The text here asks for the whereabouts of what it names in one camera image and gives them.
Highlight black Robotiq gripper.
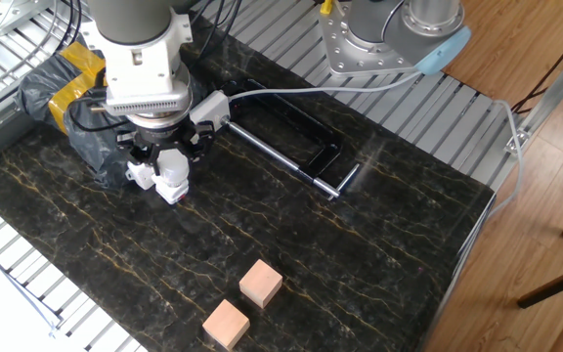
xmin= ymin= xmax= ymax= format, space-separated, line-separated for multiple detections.
xmin=115 ymin=119 xmax=217 ymax=178

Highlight white plug-in bulb holder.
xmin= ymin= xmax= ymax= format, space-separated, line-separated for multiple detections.
xmin=152 ymin=174 xmax=190 ymax=206

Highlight white power strip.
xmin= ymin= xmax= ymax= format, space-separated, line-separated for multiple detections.
xmin=124 ymin=90 xmax=233 ymax=191

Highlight black wrapped package yellow tape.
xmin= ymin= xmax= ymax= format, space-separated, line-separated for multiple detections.
xmin=15 ymin=41 xmax=139 ymax=192

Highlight black C-clamp steel screw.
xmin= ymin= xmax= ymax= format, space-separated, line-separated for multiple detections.
xmin=221 ymin=77 xmax=361 ymax=200

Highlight light wooden cube block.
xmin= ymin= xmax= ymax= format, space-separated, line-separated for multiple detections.
xmin=238 ymin=259 xmax=283 ymax=309
xmin=201 ymin=299 xmax=251 ymax=351

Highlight silver robot mounting plate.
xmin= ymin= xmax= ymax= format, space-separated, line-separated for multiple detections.
xmin=318 ymin=1 xmax=433 ymax=77

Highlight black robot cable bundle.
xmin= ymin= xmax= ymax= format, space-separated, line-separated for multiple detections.
xmin=65 ymin=0 xmax=244 ymax=134

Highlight white power strip cable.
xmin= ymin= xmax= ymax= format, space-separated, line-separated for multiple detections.
xmin=227 ymin=61 xmax=527 ymax=219

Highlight thin black floor cables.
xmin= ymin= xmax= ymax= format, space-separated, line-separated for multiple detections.
xmin=509 ymin=17 xmax=563 ymax=116

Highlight aluminium frame beam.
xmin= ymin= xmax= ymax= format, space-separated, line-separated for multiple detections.
xmin=503 ymin=41 xmax=563 ymax=157

